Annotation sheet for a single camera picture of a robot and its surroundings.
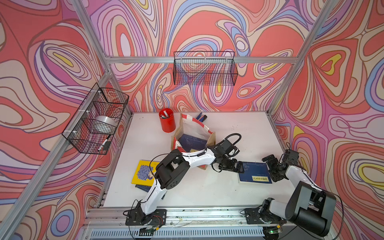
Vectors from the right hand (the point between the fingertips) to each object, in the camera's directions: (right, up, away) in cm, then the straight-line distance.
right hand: (265, 168), depth 88 cm
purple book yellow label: (-44, +14, +4) cm, 46 cm away
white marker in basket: (-88, +17, -16) cm, 91 cm away
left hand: (-17, 0, -5) cm, 18 cm away
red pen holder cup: (-61, +30, +13) cm, 69 cm away
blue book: (-7, -2, -3) cm, 8 cm away
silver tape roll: (-86, +26, -19) cm, 91 cm away
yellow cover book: (-72, -2, -2) cm, 72 cm away
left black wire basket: (-95, +24, -15) cm, 99 cm away
